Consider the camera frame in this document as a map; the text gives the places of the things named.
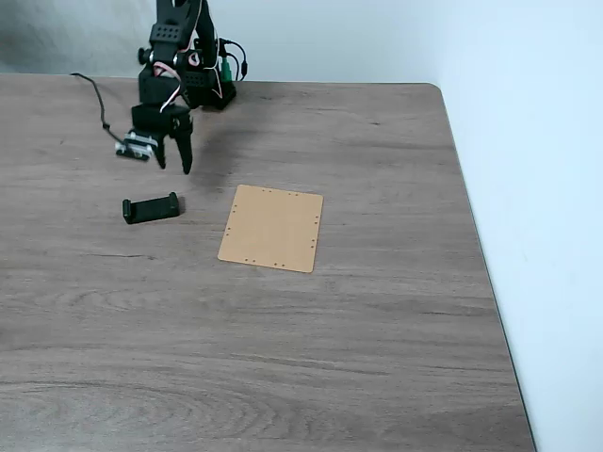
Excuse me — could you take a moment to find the black camera cable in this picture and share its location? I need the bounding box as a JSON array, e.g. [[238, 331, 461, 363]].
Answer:
[[70, 72, 126, 142]]

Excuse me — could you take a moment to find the silver gripper camera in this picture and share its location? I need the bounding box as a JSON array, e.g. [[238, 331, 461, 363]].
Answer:
[[113, 130, 157, 162]]

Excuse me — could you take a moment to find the orange board with holes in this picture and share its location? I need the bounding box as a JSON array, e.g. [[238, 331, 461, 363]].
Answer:
[[217, 184, 325, 275]]

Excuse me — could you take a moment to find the black power cable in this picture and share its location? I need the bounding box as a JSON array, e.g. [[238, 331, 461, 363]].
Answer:
[[218, 38, 251, 82]]

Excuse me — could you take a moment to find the black block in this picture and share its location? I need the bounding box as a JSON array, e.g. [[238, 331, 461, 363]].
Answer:
[[122, 191, 181, 226]]

